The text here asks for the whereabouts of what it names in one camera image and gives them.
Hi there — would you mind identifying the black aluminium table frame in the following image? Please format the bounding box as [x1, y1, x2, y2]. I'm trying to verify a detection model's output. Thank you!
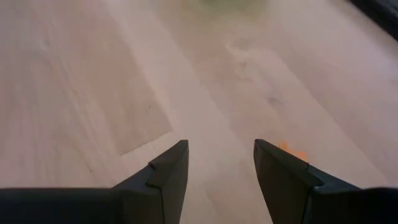
[348, 0, 398, 41]

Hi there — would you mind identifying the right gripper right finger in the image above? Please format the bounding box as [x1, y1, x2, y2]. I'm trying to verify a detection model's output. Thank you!
[253, 139, 398, 224]

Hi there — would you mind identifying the orange plastic spider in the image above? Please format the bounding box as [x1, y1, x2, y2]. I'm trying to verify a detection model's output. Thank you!
[277, 140, 310, 163]

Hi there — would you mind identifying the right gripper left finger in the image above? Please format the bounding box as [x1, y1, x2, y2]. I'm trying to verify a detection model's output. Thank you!
[0, 139, 190, 224]

